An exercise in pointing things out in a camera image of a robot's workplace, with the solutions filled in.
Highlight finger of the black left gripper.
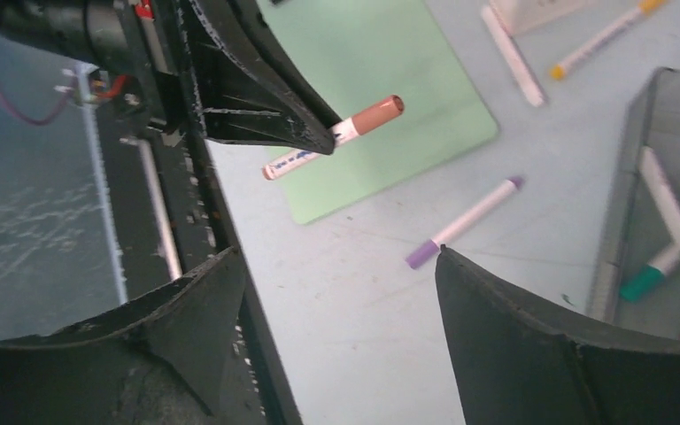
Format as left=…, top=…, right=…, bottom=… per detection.
left=178, top=1, right=340, bottom=154

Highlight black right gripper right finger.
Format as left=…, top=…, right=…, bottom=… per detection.
left=435, top=247, right=680, bottom=424

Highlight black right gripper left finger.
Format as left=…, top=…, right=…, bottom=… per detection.
left=0, top=248, right=246, bottom=424

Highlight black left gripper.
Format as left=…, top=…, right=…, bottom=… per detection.
left=0, top=1, right=199, bottom=133

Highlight brown capped white marker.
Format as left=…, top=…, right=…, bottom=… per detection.
left=262, top=95, right=406, bottom=181

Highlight purple capped marker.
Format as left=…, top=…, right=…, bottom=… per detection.
left=405, top=175, right=526, bottom=269

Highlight teal capped white marker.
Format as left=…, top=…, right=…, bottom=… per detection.
left=619, top=243, right=680, bottom=302

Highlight green capped short marker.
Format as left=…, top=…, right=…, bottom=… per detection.
left=638, top=146, right=680, bottom=256

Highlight transparent grey drawer box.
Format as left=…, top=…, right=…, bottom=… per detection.
left=587, top=68, right=680, bottom=339

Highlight green clipboard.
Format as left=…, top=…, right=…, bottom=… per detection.
left=259, top=1, right=498, bottom=224

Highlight white marker pen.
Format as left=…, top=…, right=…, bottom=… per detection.
left=481, top=5, right=546, bottom=107

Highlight white file organizer rack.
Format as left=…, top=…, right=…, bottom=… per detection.
left=488, top=0, right=594, bottom=35

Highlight yellow capped pen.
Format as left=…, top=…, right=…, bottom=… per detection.
left=549, top=0, right=667, bottom=81

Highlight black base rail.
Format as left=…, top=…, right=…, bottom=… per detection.
left=96, top=105, right=306, bottom=425

